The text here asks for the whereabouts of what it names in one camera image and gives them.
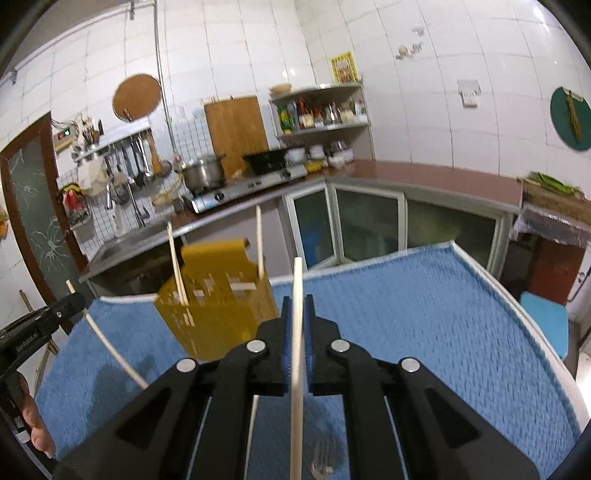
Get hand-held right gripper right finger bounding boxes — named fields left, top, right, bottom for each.
left=305, top=298, right=539, bottom=480

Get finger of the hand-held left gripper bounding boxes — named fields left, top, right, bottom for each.
left=44, top=292, right=89, bottom=333

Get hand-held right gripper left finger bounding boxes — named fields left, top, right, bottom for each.
left=55, top=298, right=296, bottom=480

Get yellow perforated utensil holder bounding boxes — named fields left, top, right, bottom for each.
left=153, top=237, right=280, bottom=364

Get green handled metal fork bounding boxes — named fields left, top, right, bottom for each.
left=311, top=438, right=336, bottom=479

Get metal cup with utensils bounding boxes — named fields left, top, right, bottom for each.
left=80, top=115, right=103, bottom=144

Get person's left hand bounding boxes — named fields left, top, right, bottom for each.
left=18, top=371, right=57, bottom=460

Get stainless steel sink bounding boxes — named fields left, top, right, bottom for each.
left=91, top=220, right=168, bottom=260

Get blue fleece towel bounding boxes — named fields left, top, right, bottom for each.
left=34, top=242, right=583, bottom=480

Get white hanging cloth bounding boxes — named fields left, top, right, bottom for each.
left=77, top=159, right=110, bottom=197

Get row of hanging ladles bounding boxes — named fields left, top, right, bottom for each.
left=103, top=133, right=173, bottom=205

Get steel gas stove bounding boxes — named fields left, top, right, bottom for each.
left=184, top=165, right=308, bottom=215

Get stainless steel pot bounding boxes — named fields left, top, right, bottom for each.
left=177, top=154, right=227, bottom=193

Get black wok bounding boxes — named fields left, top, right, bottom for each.
left=241, top=148, right=290, bottom=176

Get kitchen counter cabinet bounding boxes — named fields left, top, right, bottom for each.
left=78, top=159, right=523, bottom=297

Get metal corner shelf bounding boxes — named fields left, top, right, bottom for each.
left=269, top=82, right=373, bottom=141

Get round wooden lid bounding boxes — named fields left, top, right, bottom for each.
left=112, top=73, right=163, bottom=123

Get rectangular wooden cutting board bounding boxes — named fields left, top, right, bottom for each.
left=204, top=95, right=270, bottom=179

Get red sauce bottle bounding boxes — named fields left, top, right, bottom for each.
left=297, top=97, right=315, bottom=130

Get blue stool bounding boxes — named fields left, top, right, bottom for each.
left=519, top=291, right=571, bottom=361

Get small table with plastic cover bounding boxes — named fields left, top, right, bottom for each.
left=509, top=177, right=591, bottom=306

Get green vegetables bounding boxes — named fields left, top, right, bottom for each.
left=526, top=171, right=585, bottom=195

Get metal wall rack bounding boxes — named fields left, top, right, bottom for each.
left=71, top=126, right=154, bottom=163

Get beige wall control box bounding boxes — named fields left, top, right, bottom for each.
left=52, top=124, right=78, bottom=149

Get grey wall pipe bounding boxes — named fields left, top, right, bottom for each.
left=154, top=0, right=179, bottom=158

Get yellow wall poster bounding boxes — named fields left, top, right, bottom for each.
left=329, top=51, right=359, bottom=84

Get white wall outlet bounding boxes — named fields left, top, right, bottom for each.
left=457, top=79, right=481, bottom=110

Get wall stickers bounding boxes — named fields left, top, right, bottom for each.
left=396, top=27, right=426, bottom=60

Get green round wall board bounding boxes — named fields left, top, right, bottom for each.
left=549, top=86, right=591, bottom=151

